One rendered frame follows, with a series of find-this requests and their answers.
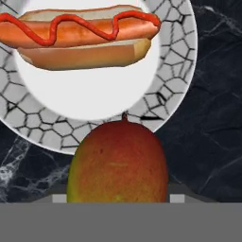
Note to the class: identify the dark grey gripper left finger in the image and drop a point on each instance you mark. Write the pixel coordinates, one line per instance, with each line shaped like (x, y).
(58, 198)

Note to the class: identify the hot dog with ketchup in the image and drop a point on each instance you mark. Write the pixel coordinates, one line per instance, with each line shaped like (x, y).
(78, 36)

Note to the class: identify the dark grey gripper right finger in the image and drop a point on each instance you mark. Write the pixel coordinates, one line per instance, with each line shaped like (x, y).
(177, 198)

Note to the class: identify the red and green mango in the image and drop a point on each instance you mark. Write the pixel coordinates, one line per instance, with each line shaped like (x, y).
(118, 164)

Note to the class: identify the white plate with black cracks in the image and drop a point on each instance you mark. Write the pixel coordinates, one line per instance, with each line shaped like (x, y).
(88, 97)

